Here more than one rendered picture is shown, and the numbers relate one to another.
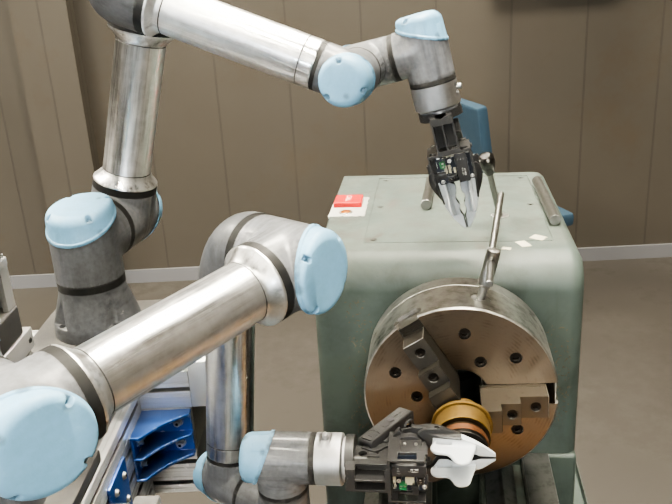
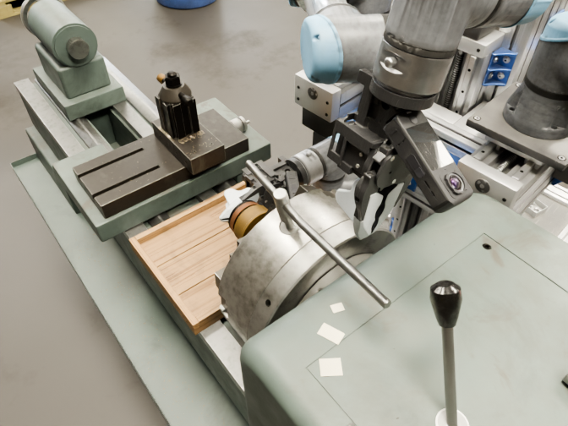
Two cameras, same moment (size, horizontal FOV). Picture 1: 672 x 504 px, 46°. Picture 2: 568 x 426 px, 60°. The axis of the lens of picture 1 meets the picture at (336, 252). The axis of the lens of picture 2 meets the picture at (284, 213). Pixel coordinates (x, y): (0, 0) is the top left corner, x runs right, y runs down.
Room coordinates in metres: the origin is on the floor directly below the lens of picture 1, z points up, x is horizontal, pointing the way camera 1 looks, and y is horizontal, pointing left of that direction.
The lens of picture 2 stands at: (1.51, -0.61, 1.81)
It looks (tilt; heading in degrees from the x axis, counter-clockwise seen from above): 46 degrees down; 134
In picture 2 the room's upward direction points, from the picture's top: straight up
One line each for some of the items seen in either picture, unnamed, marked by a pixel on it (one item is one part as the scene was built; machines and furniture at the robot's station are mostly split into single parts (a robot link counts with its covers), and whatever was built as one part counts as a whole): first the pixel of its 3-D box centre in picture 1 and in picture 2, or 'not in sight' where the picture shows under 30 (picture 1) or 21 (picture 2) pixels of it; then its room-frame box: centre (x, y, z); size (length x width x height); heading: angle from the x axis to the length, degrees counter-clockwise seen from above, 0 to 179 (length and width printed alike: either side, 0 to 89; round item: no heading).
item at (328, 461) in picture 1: (332, 456); (304, 167); (0.97, 0.02, 1.08); 0.08 x 0.05 x 0.08; 172
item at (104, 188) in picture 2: not in sight; (164, 158); (0.57, -0.10, 0.95); 0.43 x 0.18 x 0.04; 82
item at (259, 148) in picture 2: not in sight; (165, 161); (0.53, -0.07, 0.90); 0.53 x 0.30 x 0.06; 82
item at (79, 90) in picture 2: not in sight; (68, 52); (-0.02, -0.03, 1.01); 0.30 x 0.20 x 0.29; 172
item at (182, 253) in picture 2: not in sight; (226, 247); (0.88, -0.15, 0.89); 0.36 x 0.30 x 0.04; 82
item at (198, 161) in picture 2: not in sight; (188, 139); (0.61, -0.04, 1.00); 0.20 x 0.10 x 0.05; 172
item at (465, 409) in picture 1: (462, 432); (256, 227); (1.02, -0.17, 1.08); 0.09 x 0.09 x 0.09; 82
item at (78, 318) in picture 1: (95, 300); (547, 99); (1.29, 0.43, 1.21); 0.15 x 0.15 x 0.10
